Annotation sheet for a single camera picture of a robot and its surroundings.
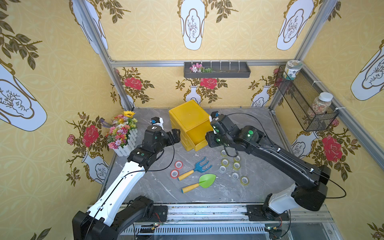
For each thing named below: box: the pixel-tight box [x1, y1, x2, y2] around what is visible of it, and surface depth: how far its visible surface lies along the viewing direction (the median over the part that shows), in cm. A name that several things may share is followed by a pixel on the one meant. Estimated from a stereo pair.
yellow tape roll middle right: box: [233, 161, 241, 170], surface depth 91 cm
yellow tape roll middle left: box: [220, 158, 230, 167], surface depth 92 cm
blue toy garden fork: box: [177, 157, 212, 181], surface depth 90 cm
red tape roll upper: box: [174, 160, 184, 170], surface depth 92 cm
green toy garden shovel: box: [181, 173, 217, 194], surface depth 86 cm
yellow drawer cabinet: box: [168, 99, 213, 152], surface depth 89 cm
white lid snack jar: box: [312, 91, 334, 115], surface depth 66 cm
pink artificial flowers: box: [189, 63, 215, 73], surface depth 89 cm
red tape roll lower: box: [170, 169, 180, 179], surface depth 89 cm
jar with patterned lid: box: [283, 60, 304, 81], surface depth 87 cm
